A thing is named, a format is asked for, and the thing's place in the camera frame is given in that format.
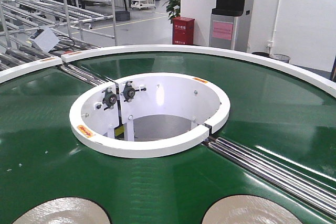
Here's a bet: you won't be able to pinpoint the beige textured plate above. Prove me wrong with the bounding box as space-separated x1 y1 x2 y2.
202 195 301 223
13 197 112 223

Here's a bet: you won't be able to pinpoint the red fire extinguisher cabinet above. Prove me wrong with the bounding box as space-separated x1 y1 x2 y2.
172 17 195 45

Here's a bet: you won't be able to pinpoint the steel conveyor rollers left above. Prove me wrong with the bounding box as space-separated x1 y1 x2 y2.
58 64 115 87

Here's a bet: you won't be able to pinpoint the steel conveyor rollers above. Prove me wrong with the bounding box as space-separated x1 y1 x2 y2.
58 64 115 87
203 136 335 219

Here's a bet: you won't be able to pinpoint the green curved conveyor belt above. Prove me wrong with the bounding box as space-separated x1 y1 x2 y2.
1 52 335 223

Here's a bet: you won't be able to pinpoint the black grey water dispenser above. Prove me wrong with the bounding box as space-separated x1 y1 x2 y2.
209 0 245 50

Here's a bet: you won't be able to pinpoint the grey waste bin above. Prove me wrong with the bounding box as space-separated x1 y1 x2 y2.
272 54 290 63

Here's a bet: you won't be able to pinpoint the grey control box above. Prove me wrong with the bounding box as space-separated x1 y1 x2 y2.
29 26 60 52

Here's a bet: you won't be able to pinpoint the steel conveyor rollers right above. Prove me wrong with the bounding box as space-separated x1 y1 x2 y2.
203 136 335 219

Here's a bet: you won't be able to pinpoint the white inner conveyor ring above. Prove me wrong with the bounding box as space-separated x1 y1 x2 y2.
69 72 231 159

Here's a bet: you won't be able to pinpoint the metal roller rack frame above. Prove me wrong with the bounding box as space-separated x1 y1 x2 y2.
1 0 115 71

